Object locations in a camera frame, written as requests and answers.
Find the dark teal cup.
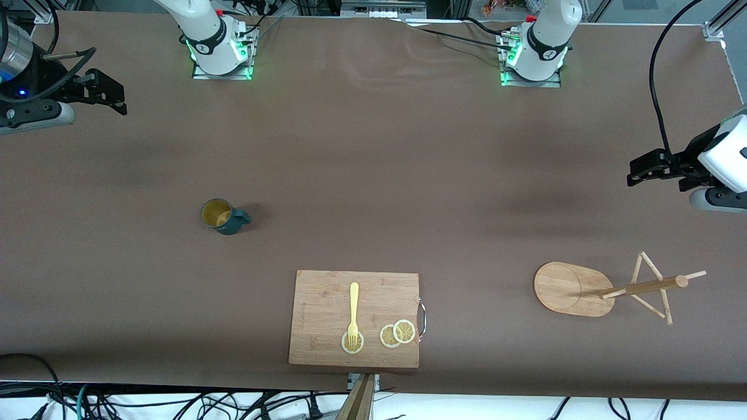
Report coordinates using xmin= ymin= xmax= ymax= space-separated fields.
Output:
xmin=201 ymin=198 xmax=252 ymax=236

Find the wooden mug rack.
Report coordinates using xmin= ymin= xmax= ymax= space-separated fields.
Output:
xmin=533 ymin=251 xmax=707 ymax=326

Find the white power strip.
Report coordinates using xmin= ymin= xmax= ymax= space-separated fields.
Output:
xmin=341 ymin=0 xmax=427 ymax=18

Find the bamboo cutting board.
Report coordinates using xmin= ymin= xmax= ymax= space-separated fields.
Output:
xmin=288 ymin=269 xmax=427 ymax=369

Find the yellow plastic fork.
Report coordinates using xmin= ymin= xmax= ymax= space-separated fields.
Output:
xmin=347 ymin=282 xmax=360 ymax=346

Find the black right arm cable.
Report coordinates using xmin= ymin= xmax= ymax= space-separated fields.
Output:
xmin=32 ymin=0 xmax=98 ymax=101

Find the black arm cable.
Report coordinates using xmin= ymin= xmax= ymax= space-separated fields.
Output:
xmin=32 ymin=0 xmax=98 ymax=101
xmin=649 ymin=0 xmax=704 ymax=157

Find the aluminium frame bracket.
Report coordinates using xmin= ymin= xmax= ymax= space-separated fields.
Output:
xmin=703 ymin=0 xmax=747 ymax=40
xmin=32 ymin=0 xmax=59 ymax=24

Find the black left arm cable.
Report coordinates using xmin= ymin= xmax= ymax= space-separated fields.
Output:
xmin=649 ymin=0 xmax=704 ymax=157

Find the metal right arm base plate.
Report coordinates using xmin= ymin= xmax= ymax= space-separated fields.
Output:
xmin=192 ymin=26 xmax=255 ymax=81

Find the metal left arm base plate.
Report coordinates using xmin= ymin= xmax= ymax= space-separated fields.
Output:
xmin=500 ymin=35 xmax=562 ymax=88

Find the black cable on table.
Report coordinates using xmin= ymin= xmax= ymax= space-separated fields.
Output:
xmin=403 ymin=17 xmax=517 ymax=53

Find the black looped floor cable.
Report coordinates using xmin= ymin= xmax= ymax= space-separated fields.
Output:
xmin=0 ymin=352 xmax=66 ymax=420

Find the black floor cable bundle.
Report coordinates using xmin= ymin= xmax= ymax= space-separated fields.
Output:
xmin=88 ymin=390 xmax=336 ymax=420

